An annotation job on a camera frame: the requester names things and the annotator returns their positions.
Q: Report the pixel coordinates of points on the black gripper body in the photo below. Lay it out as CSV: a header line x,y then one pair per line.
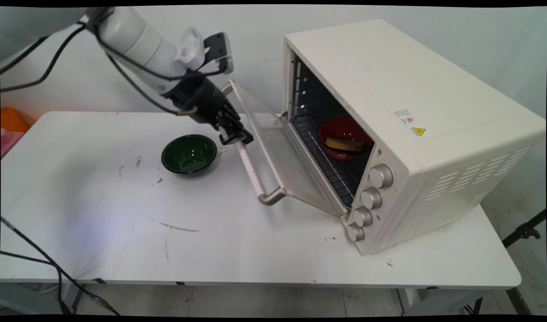
x,y
199,100

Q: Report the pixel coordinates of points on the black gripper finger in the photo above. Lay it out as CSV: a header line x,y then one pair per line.
x,y
243,132
226,132

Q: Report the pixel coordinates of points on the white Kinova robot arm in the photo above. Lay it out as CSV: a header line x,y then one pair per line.
x,y
134,40

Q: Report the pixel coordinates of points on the dark green bowl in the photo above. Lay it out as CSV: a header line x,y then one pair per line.
x,y
189,154

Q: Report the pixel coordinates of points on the red bowl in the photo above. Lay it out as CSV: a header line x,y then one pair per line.
x,y
345,129

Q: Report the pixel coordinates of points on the yellow bread slice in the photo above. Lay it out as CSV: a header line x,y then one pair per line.
x,y
345,144

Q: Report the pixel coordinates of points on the largest silver oven knob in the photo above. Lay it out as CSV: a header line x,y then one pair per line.
x,y
381,175

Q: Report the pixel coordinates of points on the smallest silver oven knob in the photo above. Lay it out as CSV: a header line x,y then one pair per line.
x,y
355,232

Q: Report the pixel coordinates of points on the orange box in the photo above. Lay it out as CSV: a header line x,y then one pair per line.
x,y
11,120

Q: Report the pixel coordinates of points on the cream toaster oven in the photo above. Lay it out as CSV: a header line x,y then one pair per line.
x,y
434,134

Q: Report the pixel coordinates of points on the pink box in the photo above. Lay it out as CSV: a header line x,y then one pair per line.
x,y
8,141

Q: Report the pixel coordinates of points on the black tripod stand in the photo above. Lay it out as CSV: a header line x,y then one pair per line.
x,y
523,231

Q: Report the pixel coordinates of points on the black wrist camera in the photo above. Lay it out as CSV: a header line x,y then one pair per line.
x,y
220,49

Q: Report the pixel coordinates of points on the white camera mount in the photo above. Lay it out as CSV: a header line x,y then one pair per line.
x,y
190,44

